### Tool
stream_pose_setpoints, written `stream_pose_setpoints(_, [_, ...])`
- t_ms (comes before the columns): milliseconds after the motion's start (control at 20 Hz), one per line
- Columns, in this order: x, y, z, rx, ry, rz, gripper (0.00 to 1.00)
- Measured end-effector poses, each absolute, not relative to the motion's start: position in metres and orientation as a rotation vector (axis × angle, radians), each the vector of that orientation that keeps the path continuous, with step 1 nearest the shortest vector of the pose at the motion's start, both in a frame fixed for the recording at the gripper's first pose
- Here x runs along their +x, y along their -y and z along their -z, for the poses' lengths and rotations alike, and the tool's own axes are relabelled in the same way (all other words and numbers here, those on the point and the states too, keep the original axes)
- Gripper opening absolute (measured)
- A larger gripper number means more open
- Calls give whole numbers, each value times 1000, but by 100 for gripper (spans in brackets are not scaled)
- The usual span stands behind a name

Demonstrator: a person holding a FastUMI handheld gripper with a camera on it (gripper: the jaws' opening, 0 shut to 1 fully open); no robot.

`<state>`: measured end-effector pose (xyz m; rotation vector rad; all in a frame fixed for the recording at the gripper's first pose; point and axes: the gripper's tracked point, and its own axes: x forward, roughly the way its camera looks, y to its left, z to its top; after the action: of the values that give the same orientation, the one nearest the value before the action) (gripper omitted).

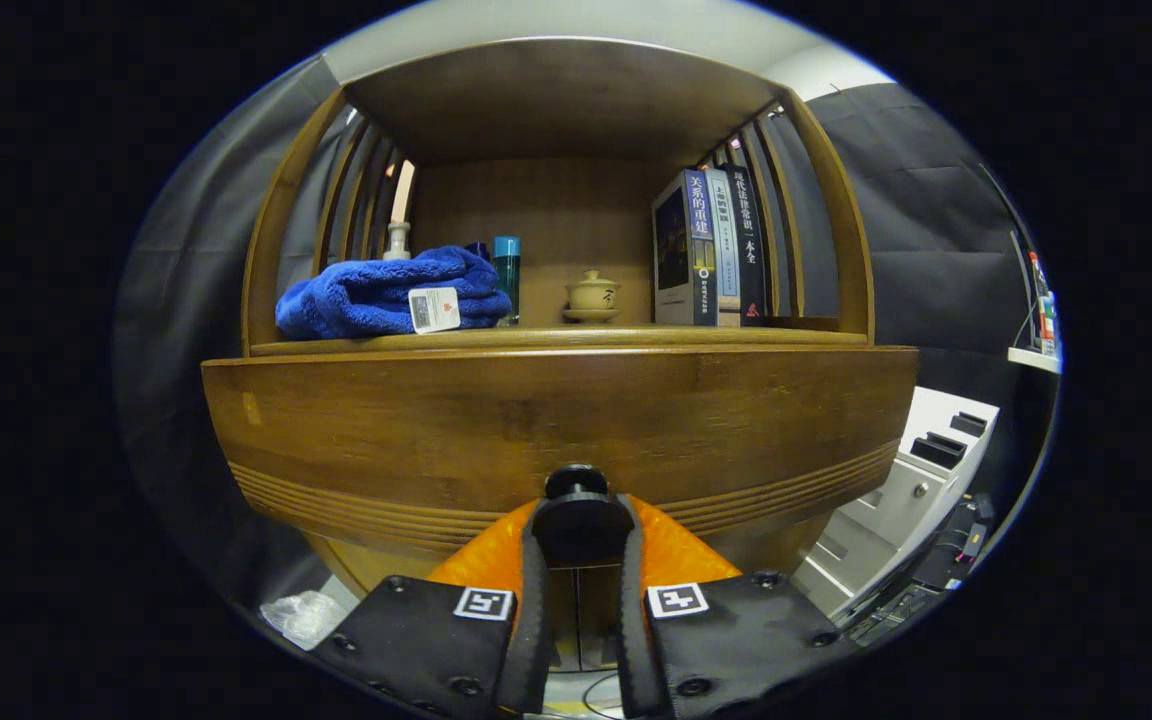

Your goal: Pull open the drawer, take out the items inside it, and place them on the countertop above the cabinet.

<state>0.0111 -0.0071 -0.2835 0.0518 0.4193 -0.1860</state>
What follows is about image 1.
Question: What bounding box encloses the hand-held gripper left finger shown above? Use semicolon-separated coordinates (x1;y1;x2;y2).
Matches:
311;498;559;720

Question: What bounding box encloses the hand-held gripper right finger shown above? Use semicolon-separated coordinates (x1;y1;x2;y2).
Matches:
616;494;859;720

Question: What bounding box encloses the wooden countertop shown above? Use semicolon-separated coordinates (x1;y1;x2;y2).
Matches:
248;318;872;358

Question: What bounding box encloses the white drawer unit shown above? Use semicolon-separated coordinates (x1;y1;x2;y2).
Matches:
794;385;1000;626

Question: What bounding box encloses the wooden cabinet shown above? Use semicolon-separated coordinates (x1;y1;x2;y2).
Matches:
241;38;922;673

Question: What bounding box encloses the clear plastic bag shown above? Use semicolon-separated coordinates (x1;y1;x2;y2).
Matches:
259;590;349;651

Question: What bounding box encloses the beige lidded teacup with saucer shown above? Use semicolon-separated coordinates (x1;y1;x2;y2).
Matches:
562;269;624;324

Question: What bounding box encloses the teal bottle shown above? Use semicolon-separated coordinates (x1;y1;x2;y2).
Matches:
492;236;522;328

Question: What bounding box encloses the blue towel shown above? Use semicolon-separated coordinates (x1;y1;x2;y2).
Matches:
274;245;514;341

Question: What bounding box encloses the grey book with blue spine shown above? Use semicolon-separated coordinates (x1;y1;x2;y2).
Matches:
651;168;720;328

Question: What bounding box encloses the book with pale spine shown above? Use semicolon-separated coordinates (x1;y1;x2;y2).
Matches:
704;166;743;328

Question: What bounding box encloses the black book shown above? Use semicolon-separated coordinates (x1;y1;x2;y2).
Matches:
718;162;769;326

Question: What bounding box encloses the white side table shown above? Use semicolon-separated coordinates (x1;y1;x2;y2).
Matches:
1006;345;1062;376

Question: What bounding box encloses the black backdrop cloth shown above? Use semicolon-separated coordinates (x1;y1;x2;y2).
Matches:
114;55;1047;611

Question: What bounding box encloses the water bottle with red label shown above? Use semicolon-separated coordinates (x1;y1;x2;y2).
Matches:
1026;250;1057;351

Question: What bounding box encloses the black device with cables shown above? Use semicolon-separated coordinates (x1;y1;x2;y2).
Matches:
841;492;997;649

